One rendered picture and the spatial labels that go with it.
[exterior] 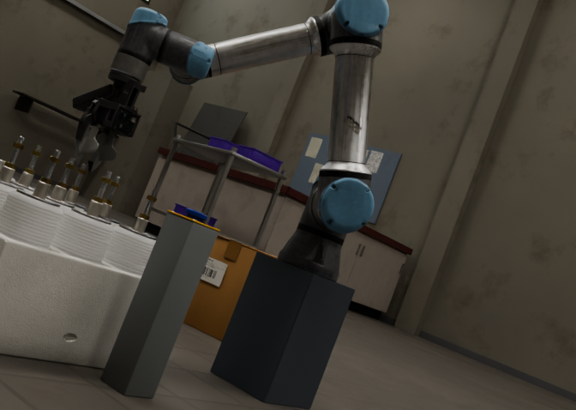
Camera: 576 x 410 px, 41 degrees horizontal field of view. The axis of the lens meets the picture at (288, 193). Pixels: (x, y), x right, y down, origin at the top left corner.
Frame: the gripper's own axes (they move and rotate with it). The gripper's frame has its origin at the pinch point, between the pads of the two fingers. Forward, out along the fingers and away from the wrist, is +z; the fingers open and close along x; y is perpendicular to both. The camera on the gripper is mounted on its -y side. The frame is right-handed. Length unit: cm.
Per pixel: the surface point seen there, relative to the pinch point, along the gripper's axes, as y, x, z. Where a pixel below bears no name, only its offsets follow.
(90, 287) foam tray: 30.6, -15.0, 20.4
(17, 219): 24.1, -29.8, 13.3
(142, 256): 28.6, -3.3, 12.9
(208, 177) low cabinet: -413, 538, -46
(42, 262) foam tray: 29.6, -26.3, 18.2
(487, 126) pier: -230, 779, -236
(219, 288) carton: -16, 85, 20
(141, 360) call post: 44, -11, 28
